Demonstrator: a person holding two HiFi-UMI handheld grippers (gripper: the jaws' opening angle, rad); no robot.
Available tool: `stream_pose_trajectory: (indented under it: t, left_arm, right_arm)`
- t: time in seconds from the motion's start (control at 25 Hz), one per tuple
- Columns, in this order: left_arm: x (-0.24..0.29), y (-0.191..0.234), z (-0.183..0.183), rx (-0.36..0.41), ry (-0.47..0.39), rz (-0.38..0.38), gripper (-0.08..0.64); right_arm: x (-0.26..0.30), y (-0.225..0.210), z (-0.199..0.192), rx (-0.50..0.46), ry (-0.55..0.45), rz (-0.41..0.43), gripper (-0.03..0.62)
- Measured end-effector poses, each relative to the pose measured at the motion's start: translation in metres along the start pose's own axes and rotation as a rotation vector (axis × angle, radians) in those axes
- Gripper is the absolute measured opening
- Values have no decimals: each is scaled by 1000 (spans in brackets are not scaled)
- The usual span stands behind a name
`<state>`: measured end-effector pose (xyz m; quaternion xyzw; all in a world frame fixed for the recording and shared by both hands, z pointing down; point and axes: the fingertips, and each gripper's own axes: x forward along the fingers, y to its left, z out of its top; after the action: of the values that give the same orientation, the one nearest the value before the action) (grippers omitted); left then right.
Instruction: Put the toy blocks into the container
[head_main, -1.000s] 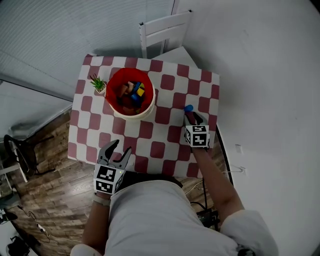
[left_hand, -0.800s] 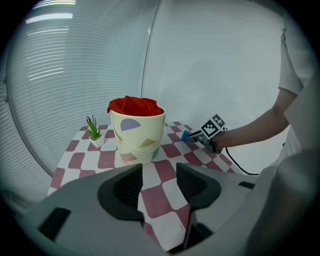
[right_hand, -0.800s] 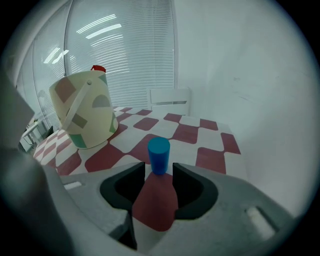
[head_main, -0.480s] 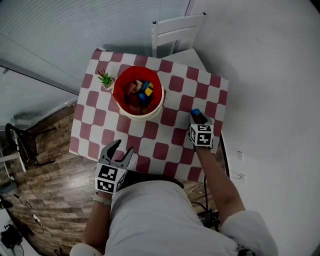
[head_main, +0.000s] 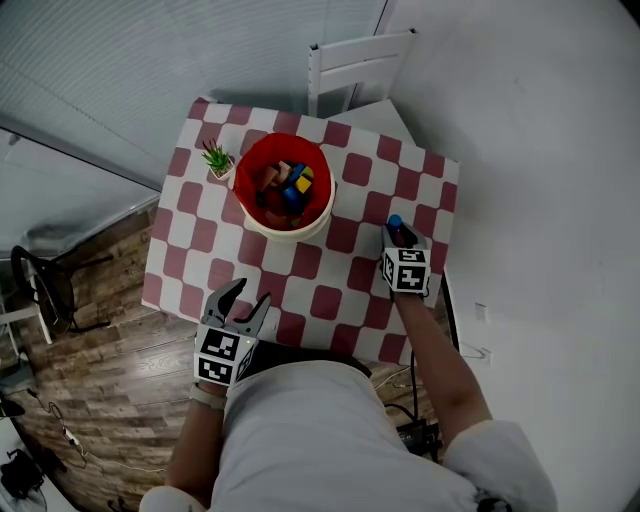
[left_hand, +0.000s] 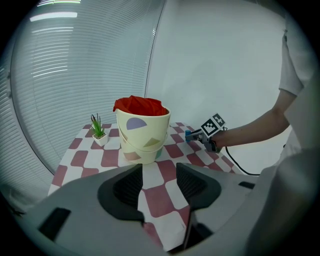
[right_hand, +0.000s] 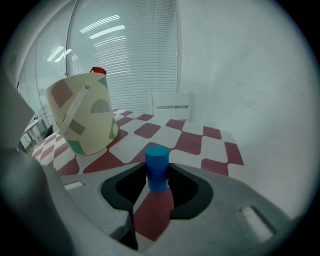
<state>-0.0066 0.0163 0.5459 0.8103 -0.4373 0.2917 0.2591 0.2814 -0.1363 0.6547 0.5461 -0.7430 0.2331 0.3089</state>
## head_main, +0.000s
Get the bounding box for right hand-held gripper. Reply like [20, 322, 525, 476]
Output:
[380, 221, 433, 298]

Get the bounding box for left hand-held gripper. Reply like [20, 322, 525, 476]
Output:
[193, 277, 273, 387]

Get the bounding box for pile of colourful wooden blocks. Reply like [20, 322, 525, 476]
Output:
[253, 158, 317, 230]

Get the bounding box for person's left forearm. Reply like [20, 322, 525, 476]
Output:
[165, 399, 227, 507]

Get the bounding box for person's right forearm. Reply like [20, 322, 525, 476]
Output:
[391, 292, 495, 450]

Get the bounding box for person's dark trousers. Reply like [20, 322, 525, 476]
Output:
[247, 340, 374, 382]

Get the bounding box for red and white checkered tablecloth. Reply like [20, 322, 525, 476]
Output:
[140, 96, 461, 366]

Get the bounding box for beige wristband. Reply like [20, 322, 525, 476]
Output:
[188, 381, 228, 412]

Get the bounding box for cream bucket with coloured shapes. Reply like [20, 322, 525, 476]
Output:
[233, 131, 337, 245]

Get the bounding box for person's white shirt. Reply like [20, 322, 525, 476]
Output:
[139, 359, 560, 512]

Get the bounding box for small green potted plant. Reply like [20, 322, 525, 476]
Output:
[200, 138, 236, 182]

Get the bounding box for red fabric bucket liner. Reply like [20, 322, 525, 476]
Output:
[233, 131, 334, 233]

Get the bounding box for white wooden chair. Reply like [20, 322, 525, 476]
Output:
[306, 27, 420, 147]

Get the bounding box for black stool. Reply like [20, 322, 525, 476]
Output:
[9, 244, 116, 337]

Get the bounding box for black box on floor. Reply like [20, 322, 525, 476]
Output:
[395, 419, 444, 459]

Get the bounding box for white window blinds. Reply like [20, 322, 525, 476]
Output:
[0, 0, 392, 166]

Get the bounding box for white wall outlet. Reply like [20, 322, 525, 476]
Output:
[472, 301, 495, 369]

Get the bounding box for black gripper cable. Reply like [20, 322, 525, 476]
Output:
[408, 349, 420, 422]

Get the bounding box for floor power strip with cable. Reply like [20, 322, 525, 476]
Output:
[27, 387, 167, 475]

